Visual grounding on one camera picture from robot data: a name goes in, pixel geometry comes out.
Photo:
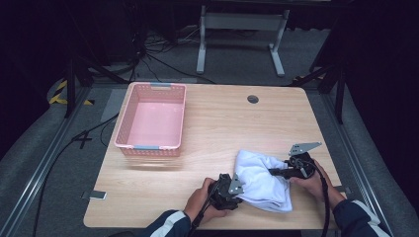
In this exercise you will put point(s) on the aluminium floor rail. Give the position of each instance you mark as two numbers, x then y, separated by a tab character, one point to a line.
354	154
39	171

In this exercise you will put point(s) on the white metal desk frame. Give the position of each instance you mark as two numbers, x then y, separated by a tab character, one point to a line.
243	21

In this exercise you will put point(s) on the white patterned towel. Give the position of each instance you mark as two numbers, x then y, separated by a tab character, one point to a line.
263	184

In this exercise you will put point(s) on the black metal stand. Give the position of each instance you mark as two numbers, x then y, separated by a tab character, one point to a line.
339	92
70	89

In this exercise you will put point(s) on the pink plastic basket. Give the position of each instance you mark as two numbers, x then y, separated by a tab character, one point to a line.
154	125

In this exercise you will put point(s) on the person's left hand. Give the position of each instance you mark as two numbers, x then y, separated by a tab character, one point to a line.
199	199

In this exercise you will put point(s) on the grey tape strip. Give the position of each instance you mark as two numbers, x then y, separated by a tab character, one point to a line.
95	195

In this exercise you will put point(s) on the person's right hand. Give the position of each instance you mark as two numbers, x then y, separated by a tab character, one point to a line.
316	187

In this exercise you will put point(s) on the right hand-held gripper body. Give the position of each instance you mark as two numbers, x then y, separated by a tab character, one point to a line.
301	164

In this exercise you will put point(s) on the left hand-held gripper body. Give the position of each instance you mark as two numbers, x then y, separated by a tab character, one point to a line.
224	194

